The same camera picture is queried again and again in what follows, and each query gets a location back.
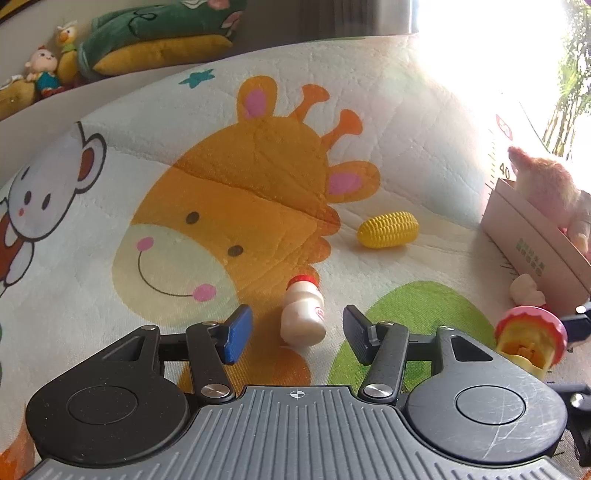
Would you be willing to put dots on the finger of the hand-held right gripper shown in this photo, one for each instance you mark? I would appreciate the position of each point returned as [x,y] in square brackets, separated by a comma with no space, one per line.
[579,399]
[579,325]

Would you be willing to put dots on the yellow plush cushion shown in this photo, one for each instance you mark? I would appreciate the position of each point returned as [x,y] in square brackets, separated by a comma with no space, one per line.
[161,53]
[16,99]

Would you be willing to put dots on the green plush pillow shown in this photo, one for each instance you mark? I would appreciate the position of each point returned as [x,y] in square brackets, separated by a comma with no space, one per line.
[152,23]

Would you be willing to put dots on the round pink toy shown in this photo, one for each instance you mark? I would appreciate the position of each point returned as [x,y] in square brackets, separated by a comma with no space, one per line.
[531,337]

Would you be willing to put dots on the tall thin plant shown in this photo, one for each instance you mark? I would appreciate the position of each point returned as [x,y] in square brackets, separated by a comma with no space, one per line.
[565,101]

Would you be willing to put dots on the yellow duck toy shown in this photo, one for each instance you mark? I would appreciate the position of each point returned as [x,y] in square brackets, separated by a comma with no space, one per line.
[67,50]

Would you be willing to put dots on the boy doll figure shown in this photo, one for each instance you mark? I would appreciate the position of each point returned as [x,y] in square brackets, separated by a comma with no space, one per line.
[42,69]

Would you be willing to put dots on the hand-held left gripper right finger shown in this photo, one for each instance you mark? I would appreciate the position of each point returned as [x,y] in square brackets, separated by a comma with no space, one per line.
[360,332]

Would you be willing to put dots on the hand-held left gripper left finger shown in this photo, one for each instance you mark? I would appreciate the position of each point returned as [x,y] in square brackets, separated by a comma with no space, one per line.
[238,332]

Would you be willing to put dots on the small white red-capped bottle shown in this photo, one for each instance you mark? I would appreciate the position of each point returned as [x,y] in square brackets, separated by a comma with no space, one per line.
[302,318]
[526,286]

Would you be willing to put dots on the pink cardboard box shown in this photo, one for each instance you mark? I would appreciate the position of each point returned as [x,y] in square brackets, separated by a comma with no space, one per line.
[531,244]

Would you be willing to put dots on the yellow toy corn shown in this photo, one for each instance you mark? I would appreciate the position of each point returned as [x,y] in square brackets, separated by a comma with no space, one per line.
[388,229]

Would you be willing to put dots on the cartoon printed play mat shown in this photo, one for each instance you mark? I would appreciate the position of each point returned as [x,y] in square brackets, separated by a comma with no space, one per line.
[231,184]

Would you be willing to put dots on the pink-haired doll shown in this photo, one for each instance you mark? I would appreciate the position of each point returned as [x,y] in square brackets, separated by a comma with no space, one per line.
[549,184]

